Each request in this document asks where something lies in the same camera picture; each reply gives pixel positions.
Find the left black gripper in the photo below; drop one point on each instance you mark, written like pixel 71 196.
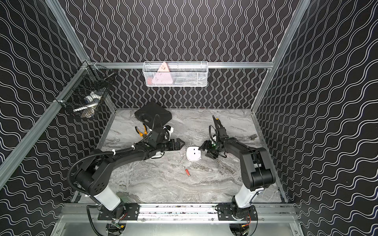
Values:
pixel 171 144

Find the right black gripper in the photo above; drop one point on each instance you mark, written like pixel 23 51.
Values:
pixel 205 145

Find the white square alarm clock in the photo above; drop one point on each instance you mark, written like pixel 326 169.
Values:
pixel 193 153

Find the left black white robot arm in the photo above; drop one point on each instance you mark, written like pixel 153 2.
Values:
pixel 91 174

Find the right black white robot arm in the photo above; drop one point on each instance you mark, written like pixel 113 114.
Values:
pixel 256 169

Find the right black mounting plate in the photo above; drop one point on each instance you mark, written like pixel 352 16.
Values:
pixel 237 212

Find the black mounting plate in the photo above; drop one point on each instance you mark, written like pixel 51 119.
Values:
pixel 124 211
pixel 237 212

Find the pink triangular card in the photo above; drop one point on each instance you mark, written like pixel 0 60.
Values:
pixel 162 76

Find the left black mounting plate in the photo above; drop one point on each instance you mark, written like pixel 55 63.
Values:
pixel 124 211

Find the white items in black basket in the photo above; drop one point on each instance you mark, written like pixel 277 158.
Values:
pixel 88 105

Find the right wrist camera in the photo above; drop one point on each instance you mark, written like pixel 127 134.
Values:
pixel 222 134

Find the yellow handled pliers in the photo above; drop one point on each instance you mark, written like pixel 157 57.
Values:
pixel 142 133

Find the white wire wall basket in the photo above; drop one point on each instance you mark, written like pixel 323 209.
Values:
pixel 184 73

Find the black wire wall basket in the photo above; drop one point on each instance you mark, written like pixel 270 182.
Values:
pixel 95 78

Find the aluminium front rail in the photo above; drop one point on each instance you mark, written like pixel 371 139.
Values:
pixel 199 213

